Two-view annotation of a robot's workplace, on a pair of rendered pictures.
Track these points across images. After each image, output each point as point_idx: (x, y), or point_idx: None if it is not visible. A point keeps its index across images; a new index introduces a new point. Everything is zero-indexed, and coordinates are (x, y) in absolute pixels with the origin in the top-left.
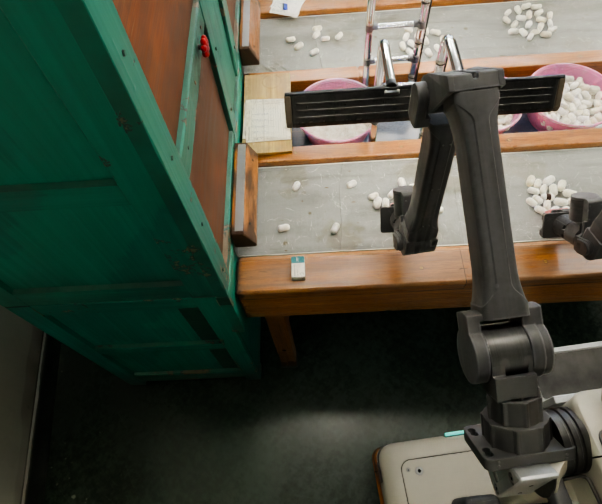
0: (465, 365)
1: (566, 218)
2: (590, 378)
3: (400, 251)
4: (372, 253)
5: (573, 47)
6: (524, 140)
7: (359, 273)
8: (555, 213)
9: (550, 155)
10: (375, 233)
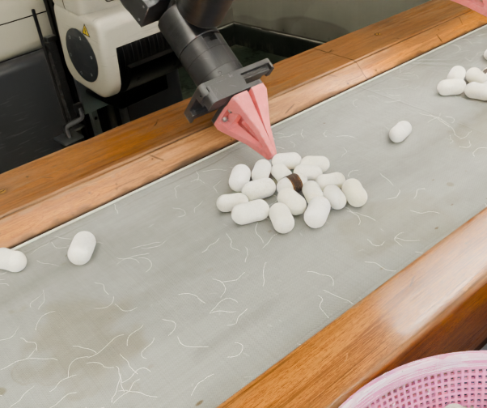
0: None
1: (227, 50)
2: None
3: (423, 36)
4: (450, 22)
5: None
6: (467, 245)
7: (435, 7)
8: (251, 64)
9: (370, 286)
10: (482, 47)
